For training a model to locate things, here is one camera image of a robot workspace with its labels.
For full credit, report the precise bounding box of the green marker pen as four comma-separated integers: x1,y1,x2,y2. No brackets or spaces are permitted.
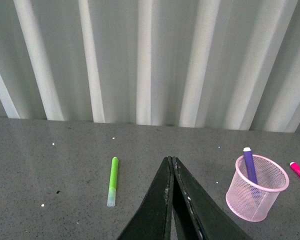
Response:
107,157,119,207

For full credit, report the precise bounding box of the pink mesh pen cup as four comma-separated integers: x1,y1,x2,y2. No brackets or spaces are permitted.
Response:
225,154,290,222

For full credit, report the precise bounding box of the white pleated curtain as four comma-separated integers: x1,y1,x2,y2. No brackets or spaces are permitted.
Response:
0,0,300,133

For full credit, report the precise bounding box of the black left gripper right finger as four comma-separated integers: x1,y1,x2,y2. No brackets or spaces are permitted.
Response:
172,157,251,240

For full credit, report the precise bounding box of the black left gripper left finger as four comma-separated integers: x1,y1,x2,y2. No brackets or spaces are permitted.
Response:
118,156,174,240

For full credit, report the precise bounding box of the purple marker pen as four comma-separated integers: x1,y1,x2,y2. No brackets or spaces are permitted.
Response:
243,147,260,200

